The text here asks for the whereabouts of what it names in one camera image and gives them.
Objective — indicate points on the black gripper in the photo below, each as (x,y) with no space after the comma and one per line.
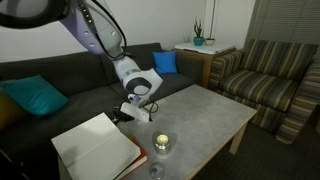
(119,116)

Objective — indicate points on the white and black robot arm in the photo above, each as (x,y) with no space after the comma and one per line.
(94,27)

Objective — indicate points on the red hardcover book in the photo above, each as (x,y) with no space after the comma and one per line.
(140,160)

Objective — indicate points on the clear glass candle lid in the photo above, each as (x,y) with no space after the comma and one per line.
(157,171)

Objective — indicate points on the blue throw pillow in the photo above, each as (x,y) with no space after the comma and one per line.
(165,62)

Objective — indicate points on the grey top coffee table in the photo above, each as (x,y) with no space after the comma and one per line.
(198,122)

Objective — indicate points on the teal throw pillow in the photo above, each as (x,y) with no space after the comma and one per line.
(35,94)

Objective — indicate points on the wooden side table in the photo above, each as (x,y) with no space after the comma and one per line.
(197,66)

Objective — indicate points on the mustard yellow throw pillow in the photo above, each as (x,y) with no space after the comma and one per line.
(10,111)

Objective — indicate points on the teal pot with plant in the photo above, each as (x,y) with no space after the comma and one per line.
(198,40)

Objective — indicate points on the white tray on side table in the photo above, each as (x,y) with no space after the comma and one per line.
(205,49)

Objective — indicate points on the small white plant pot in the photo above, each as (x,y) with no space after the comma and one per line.
(209,41)

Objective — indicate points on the striped upholstered armchair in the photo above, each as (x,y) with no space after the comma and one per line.
(279,79)

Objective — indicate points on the grey window blinds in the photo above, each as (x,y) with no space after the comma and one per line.
(286,20)

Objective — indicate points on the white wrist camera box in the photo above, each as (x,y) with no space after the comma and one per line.
(135,112)

